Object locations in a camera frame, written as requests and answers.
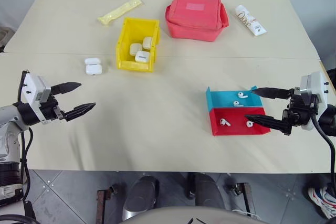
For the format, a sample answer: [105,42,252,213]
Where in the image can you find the dark object beside table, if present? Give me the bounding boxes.
[326,67,336,91]

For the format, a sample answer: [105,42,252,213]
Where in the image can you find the red fabric zip bag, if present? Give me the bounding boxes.
[165,0,230,42]

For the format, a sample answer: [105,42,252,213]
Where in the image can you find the white Dove tube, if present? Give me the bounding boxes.
[234,4,268,37]

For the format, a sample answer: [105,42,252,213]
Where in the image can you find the white closed charging case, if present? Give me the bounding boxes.
[142,36,154,50]
[129,42,143,57]

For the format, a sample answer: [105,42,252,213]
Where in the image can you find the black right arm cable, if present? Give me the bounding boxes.
[311,115,336,192]

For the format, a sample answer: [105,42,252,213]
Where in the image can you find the dark rounded robot leg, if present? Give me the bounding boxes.
[125,176,160,220]
[193,172,224,215]

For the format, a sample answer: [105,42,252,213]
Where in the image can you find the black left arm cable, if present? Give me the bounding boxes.
[17,70,36,221]

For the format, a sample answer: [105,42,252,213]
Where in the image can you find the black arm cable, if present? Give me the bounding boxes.
[17,70,36,221]
[311,115,336,192]

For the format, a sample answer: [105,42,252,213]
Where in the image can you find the silver robot torso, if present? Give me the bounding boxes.
[118,205,271,224]

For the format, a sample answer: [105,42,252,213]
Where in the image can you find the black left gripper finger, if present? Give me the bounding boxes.
[63,102,97,123]
[51,82,82,96]

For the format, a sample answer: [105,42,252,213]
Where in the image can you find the red plastic tray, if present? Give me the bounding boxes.
[208,106,272,137]

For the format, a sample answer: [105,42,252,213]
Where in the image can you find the blue plastic tray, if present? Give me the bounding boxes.
[205,85,265,111]

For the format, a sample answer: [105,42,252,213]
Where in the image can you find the white open charging case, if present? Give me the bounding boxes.
[84,57,103,76]

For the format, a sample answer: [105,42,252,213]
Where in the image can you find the yellow plastic bin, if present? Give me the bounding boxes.
[115,17,161,73]

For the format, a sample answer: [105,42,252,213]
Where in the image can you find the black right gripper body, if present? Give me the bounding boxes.
[282,87,320,128]

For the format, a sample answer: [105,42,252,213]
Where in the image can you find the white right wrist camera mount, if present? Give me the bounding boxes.
[300,71,329,132]

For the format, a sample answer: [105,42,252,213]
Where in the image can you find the white red blue sneaker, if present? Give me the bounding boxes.
[308,185,336,220]

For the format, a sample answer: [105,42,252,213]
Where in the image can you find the yellow long snack packet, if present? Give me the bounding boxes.
[97,0,143,27]

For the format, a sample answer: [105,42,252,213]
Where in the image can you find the rusty metal stand leg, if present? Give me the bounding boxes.
[230,181,257,220]
[96,187,118,224]

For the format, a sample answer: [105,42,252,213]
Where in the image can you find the white earbud cases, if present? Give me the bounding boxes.
[134,50,151,63]

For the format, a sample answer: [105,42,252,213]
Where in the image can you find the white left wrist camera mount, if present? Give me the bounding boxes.
[22,70,52,125]

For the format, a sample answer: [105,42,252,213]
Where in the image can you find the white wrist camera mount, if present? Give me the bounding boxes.
[22,70,52,125]
[300,71,329,132]

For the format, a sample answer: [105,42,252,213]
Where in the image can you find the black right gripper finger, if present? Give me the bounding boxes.
[251,87,292,100]
[244,114,292,136]

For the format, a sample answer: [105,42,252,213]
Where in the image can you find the grey object beside table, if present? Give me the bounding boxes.
[0,25,13,54]

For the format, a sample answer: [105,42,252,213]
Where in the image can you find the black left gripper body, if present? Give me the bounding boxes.
[39,93,66,124]

